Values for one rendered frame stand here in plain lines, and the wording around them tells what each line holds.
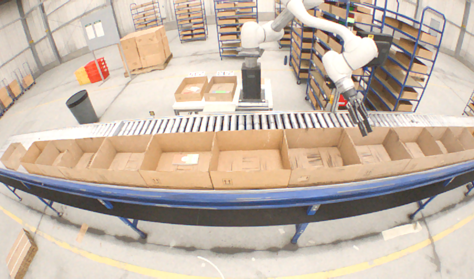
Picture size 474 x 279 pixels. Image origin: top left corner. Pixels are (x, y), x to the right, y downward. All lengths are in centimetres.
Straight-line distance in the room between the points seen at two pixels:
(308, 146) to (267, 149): 26
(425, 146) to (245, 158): 140
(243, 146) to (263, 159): 15
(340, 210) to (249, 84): 130
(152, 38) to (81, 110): 248
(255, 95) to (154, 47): 382
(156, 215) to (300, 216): 95
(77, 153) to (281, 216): 162
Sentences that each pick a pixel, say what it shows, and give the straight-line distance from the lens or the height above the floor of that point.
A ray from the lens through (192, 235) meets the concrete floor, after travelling 196.
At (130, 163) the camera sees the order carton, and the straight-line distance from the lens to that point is 142.
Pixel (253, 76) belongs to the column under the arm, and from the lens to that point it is 180.
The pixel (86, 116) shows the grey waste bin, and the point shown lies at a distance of 413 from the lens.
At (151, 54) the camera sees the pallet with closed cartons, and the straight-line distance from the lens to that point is 538.
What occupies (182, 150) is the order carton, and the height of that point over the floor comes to 90.
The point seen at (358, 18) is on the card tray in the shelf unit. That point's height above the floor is 158.
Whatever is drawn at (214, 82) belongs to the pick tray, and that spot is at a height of 77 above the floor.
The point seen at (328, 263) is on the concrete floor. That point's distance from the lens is 193.
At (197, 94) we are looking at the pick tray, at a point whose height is 82.
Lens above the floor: 178
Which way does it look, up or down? 44 degrees down
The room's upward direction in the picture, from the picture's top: 5 degrees counter-clockwise
